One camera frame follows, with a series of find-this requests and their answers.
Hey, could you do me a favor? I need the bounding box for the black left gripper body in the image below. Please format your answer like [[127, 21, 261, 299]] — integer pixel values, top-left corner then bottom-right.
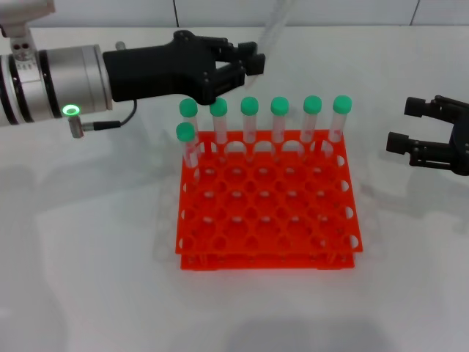
[[102, 30, 218, 107]]

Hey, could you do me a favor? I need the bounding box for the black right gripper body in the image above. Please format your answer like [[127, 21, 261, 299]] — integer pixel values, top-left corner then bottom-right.
[[448, 103, 469, 177]]

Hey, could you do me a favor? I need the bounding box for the green capped clear test tube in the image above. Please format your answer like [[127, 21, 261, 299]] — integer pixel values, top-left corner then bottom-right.
[[270, 96, 290, 144], [175, 122, 199, 169], [327, 95, 353, 144], [209, 98, 229, 146], [240, 96, 260, 144], [244, 0, 292, 89], [178, 98, 202, 148], [300, 95, 323, 144]]

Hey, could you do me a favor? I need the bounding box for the orange test tube rack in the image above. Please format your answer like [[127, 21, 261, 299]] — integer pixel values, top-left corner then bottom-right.
[[174, 129, 364, 271]]

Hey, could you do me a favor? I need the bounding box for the left gripper cable silver plug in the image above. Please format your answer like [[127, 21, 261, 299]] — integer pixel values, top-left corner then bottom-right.
[[67, 98, 139, 139]]

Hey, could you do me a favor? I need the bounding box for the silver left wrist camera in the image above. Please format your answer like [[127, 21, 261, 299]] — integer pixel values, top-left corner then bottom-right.
[[0, 0, 56, 37]]

